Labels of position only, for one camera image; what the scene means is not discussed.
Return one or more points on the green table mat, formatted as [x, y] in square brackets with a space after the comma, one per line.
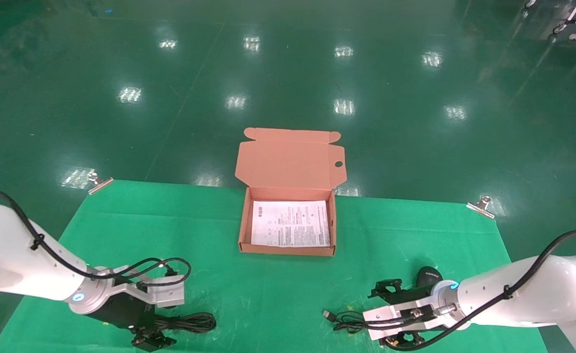
[229, 284]

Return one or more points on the metal binder clip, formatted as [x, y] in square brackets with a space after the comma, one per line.
[481, 207]
[100, 184]

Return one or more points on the white printed instruction sheet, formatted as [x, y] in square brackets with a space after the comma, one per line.
[290, 223]

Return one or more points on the orange cardboard box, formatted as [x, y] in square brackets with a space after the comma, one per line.
[290, 162]

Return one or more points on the black computer mouse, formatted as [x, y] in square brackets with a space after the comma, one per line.
[427, 275]

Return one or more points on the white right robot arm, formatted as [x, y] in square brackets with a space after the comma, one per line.
[538, 289]

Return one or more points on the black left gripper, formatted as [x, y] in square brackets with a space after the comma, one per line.
[121, 311]

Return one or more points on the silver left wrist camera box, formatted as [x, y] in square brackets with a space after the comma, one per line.
[167, 294]

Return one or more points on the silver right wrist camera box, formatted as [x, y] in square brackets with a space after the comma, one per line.
[395, 316]

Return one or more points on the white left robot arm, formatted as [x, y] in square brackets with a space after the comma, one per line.
[8, 255]

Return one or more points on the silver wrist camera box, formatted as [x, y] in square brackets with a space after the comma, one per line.
[167, 294]
[395, 316]

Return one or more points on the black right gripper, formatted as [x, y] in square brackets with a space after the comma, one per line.
[415, 295]

